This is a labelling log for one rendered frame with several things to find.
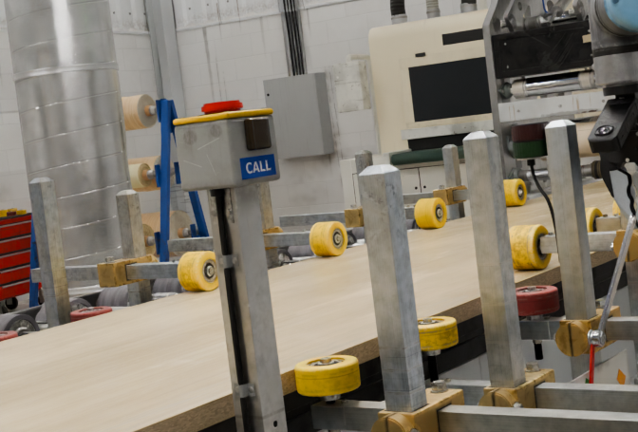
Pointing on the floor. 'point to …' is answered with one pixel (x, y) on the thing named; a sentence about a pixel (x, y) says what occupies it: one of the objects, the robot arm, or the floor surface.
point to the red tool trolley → (15, 260)
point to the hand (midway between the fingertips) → (635, 219)
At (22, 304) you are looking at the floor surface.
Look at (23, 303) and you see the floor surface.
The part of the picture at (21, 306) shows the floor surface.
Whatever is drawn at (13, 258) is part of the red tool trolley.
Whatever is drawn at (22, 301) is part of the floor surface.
